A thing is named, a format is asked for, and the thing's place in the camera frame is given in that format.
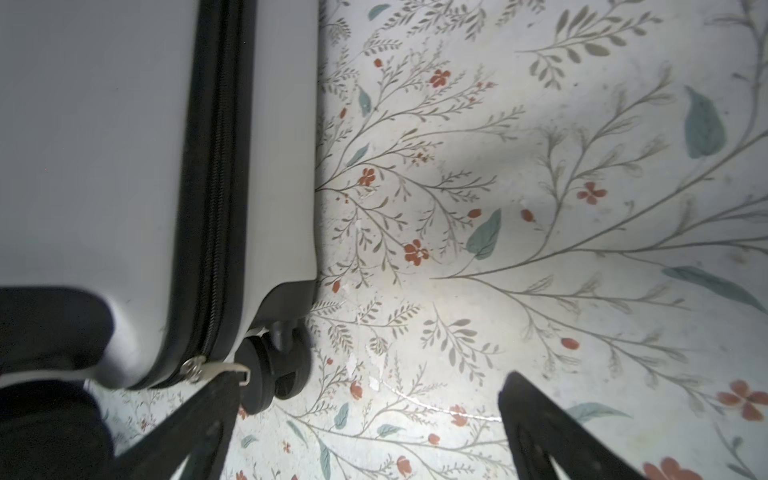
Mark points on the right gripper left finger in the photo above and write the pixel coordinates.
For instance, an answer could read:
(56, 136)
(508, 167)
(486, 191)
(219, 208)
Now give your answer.
(193, 441)

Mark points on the white hard-shell suitcase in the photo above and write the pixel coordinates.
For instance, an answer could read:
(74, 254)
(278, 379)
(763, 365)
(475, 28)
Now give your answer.
(157, 203)

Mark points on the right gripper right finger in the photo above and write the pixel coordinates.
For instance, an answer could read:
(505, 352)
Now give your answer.
(541, 435)

